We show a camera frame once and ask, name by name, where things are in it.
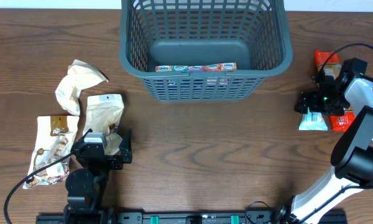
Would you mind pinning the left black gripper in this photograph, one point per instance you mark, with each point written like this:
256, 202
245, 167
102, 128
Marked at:
117, 162

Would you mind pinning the grey plastic basket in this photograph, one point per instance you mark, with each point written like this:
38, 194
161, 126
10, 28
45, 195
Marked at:
254, 34

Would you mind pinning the Kleenex tissue multipack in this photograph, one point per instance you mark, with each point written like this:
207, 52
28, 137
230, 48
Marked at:
218, 67

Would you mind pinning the white brown pretzel bag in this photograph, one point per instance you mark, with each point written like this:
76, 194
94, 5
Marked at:
55, 137

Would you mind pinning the beige snack bag clear window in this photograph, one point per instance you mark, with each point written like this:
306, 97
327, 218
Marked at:
103, 115

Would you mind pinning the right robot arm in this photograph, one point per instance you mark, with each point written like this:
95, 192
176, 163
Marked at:
351, 168

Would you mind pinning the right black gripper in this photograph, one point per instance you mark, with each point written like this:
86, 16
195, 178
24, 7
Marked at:
313, 97

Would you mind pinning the orange spaghetti package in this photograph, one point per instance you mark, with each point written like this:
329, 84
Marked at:
332, 69

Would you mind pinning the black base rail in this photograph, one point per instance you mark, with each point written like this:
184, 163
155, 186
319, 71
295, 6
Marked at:
264, 216

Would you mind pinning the white teal wipes packet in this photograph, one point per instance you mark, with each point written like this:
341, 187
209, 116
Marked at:
312, 121

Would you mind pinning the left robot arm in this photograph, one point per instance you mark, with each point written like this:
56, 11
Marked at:
86, 186

